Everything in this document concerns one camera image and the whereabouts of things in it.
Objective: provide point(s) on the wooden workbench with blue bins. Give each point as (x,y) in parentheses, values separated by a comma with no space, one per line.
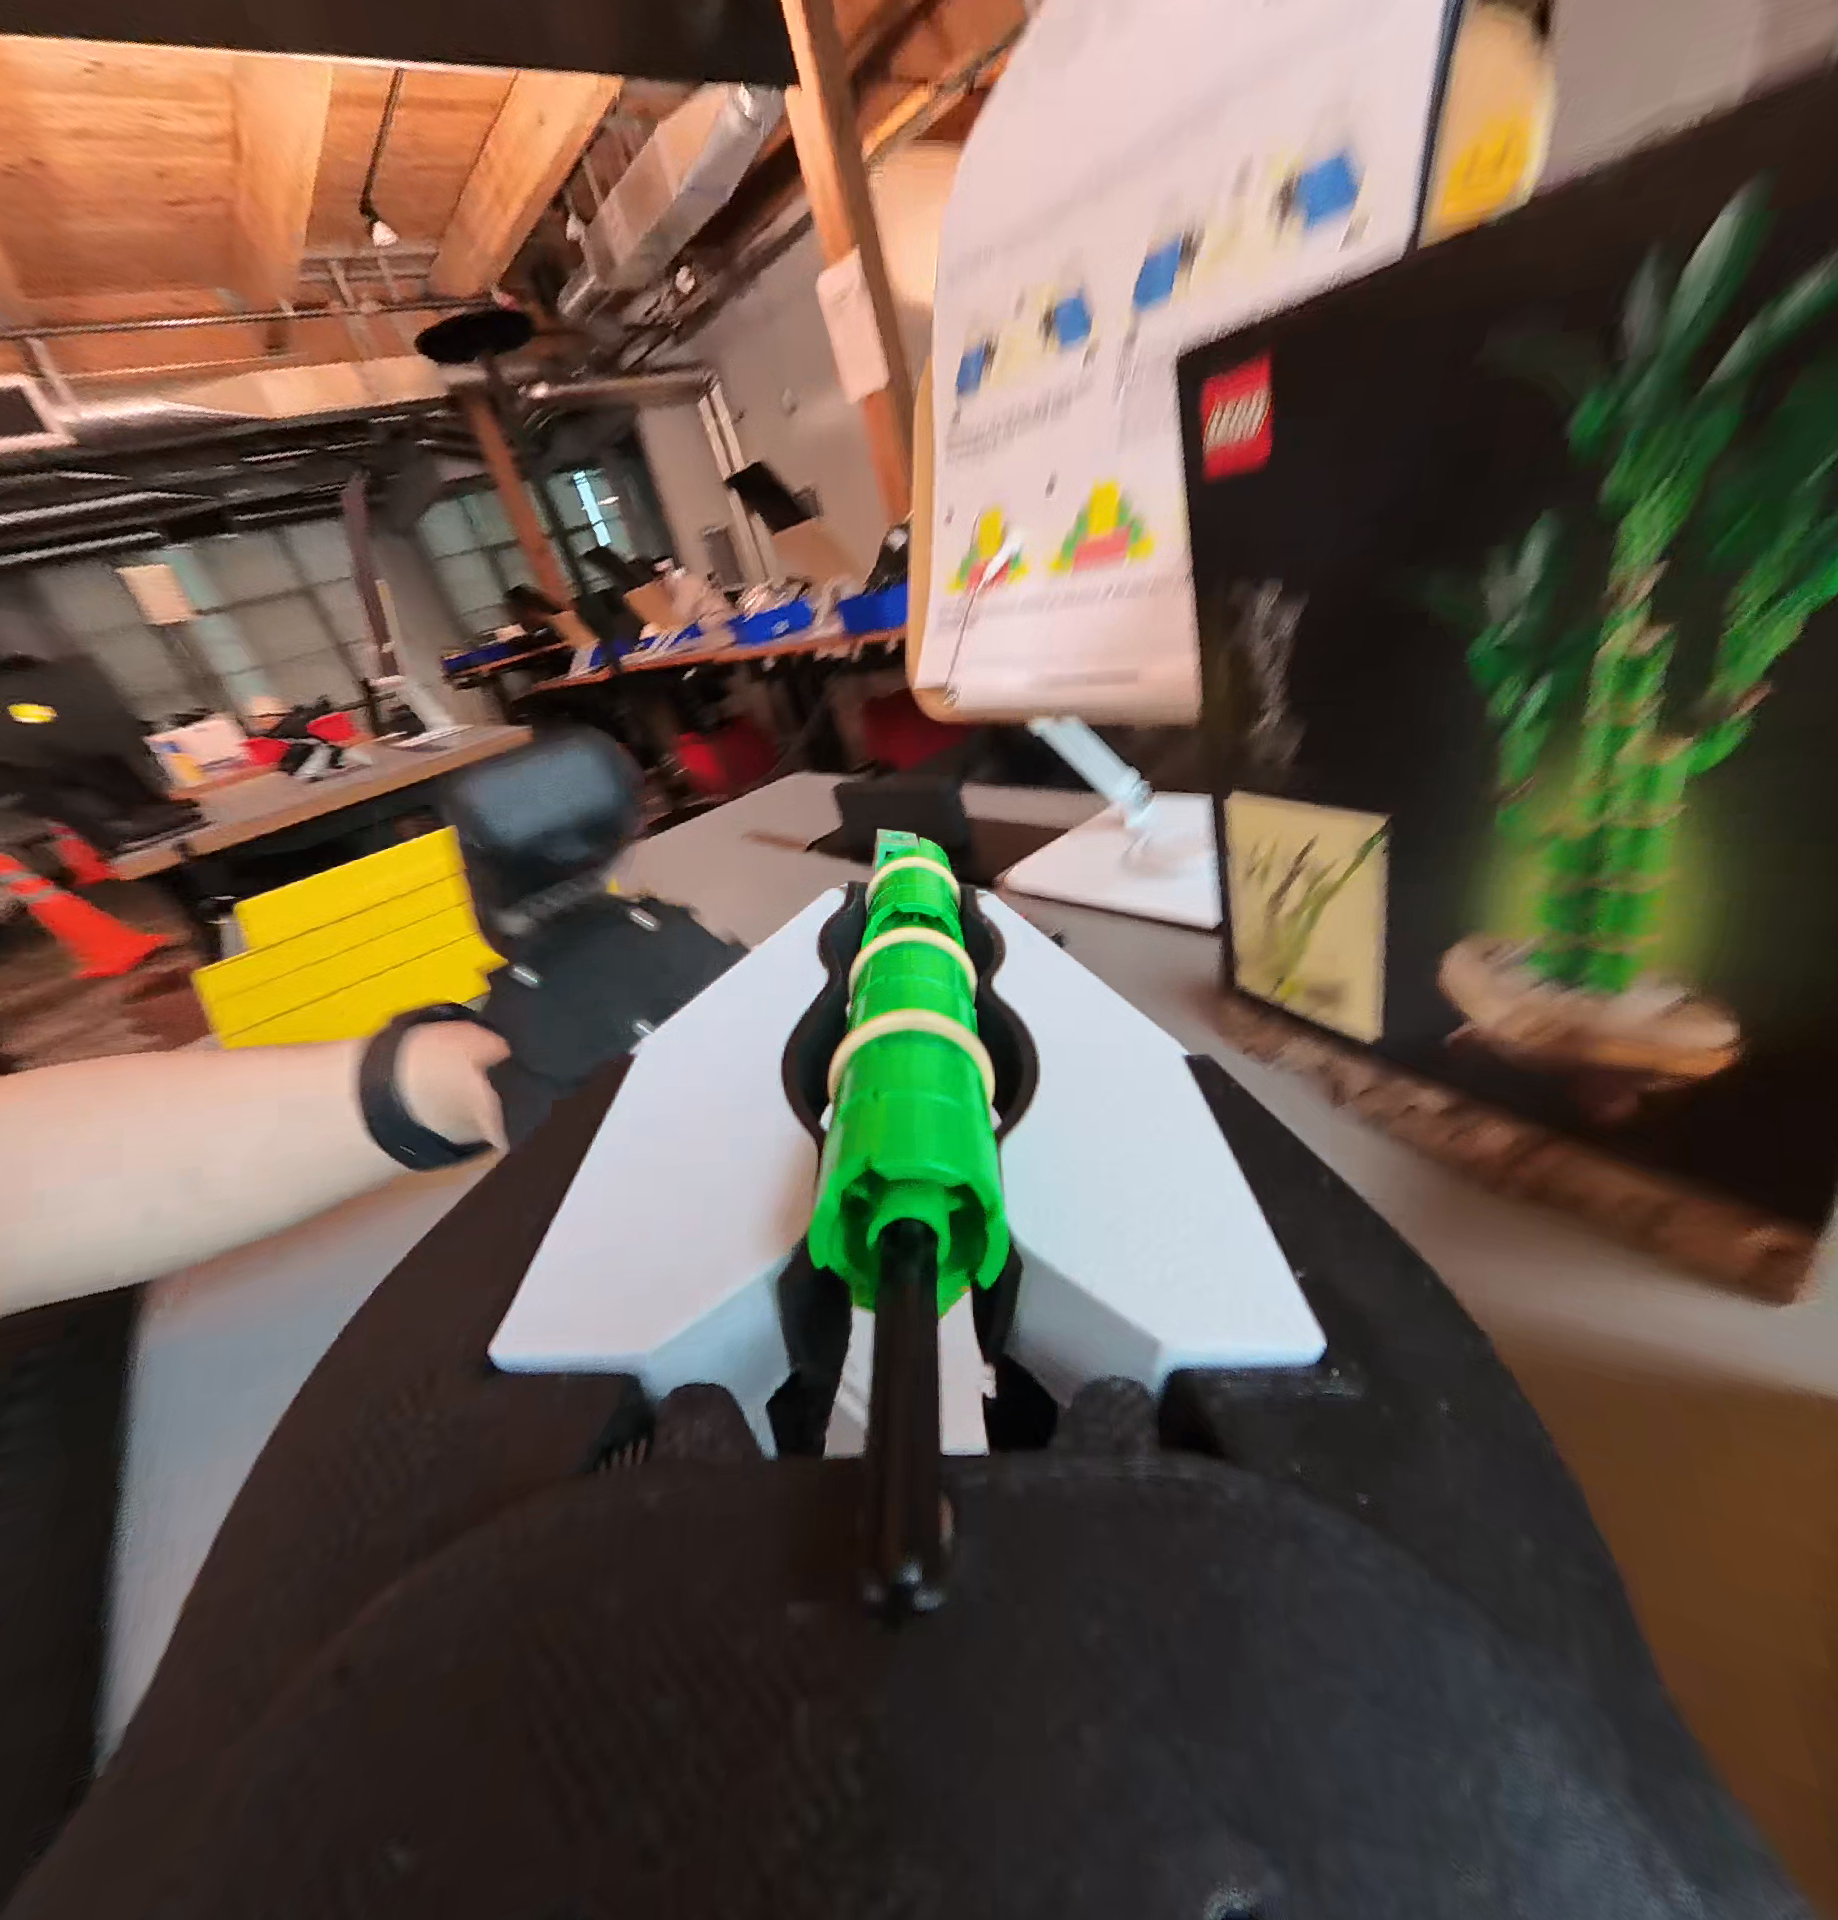
(709,636)

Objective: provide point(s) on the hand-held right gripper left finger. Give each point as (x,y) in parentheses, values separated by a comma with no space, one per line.
(665,1201)

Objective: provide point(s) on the wooden table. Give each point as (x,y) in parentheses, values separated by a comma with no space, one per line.
(304,787)

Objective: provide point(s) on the black wristband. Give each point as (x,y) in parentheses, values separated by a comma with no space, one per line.
(386,1111)

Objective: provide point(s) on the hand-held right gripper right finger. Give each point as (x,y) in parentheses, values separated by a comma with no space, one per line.
(1145,1201)

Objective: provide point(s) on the white stand base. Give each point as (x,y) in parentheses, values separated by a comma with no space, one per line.
(1129,861)

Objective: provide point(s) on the person's left hand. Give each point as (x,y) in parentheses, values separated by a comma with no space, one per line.
(454,1086)

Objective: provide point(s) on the instruction sheet on stand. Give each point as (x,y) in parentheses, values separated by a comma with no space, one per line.
(1159,376)

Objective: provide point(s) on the black toy set box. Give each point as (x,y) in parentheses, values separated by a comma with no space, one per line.
(1533,751)

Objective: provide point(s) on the green brick bamboo stalk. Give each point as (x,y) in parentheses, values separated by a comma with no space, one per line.
(907,1081)

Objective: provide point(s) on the yellow box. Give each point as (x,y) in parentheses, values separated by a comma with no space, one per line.
(349,945)

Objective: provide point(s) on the orange traffic cone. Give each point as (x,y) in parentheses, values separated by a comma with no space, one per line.
(86,916)

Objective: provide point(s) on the person's left forearm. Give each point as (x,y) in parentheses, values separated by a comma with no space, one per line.
(169,1171)

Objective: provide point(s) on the black pendant lamp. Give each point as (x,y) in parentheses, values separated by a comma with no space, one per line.
(473,336)

